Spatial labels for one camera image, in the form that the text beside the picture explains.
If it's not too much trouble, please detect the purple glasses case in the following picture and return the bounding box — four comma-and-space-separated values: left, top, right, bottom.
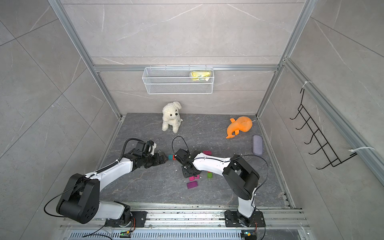
253, 135, 263, 156

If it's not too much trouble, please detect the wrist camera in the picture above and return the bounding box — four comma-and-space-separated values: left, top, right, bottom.
132, 140, 157, 157
175, 149, 190, 166

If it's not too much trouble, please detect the white plush dog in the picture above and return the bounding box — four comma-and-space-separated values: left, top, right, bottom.
162, 102, 183, 134

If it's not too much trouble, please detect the yellow packet in basket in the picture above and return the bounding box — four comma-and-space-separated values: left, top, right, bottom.
189, 71, 212, 82

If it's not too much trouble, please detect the orange toy watering can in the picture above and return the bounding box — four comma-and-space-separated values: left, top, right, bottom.
226, 116, 253, 139

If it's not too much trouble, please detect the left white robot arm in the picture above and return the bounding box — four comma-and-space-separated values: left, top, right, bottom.
56, 139, 169, 227

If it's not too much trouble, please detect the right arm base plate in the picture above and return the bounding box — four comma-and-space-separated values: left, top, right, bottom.
224, 210, 266, 228

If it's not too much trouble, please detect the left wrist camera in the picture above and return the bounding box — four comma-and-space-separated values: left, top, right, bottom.
132, 140, 157, 157

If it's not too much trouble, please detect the white wire mesh basket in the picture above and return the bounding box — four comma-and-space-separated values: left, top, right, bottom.
142, 67, 215, 95

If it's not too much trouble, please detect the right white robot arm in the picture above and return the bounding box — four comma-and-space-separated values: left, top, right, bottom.
175, 149, 260, 227

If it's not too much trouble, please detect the purple block flat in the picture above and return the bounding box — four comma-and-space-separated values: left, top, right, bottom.
187, 181, 198, 189

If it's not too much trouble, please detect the black wire hook rack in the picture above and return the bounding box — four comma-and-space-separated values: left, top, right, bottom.
290, 89, 358, 170

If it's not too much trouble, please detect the aluminium mounting rail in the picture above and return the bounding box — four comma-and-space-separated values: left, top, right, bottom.
53, 203, 314, 240

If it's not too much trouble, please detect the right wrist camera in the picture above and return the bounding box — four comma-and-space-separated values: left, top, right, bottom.
175, 149, 190, 166

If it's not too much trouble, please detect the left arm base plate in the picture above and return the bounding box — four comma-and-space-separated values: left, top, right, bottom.
105, 211, 148, 228

